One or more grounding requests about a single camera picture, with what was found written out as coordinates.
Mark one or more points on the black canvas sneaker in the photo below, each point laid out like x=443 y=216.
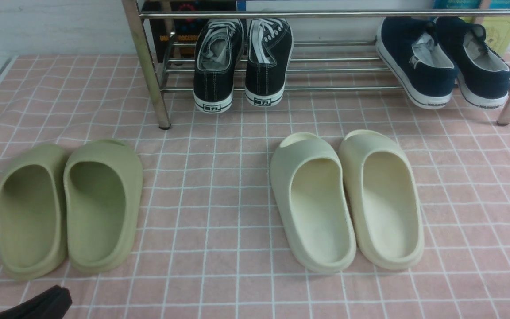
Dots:
x=219 y=48
x=269 y=49

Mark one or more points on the left navy canvas shoe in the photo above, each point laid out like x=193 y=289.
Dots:
x=411 y=49

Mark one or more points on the navy canvas shoe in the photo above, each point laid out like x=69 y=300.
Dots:
x=411 y=49
x=484 y=77

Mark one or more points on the right navy canvas shoe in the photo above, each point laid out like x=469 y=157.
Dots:
x=484 y=77

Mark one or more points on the left cream foam slipper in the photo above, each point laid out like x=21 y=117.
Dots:
x=307 y=181

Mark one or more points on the cream foam slipper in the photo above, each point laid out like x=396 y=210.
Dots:
x=307 y=181
x=382 y=193

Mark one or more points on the right cream foam slipper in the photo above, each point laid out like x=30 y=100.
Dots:
x=382 y=193

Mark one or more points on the right green foam slipper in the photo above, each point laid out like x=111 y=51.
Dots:
x=103 y=183

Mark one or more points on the green foam slipper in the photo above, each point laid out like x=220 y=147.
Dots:
x=33 y=239
x=103 y=183

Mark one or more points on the black image processing book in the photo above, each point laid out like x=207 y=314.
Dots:
x=186 y=30

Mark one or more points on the left green foam slipper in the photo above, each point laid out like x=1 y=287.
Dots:
x=33 y=239

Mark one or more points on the yellow green book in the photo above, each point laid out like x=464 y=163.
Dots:
x=497 y=28

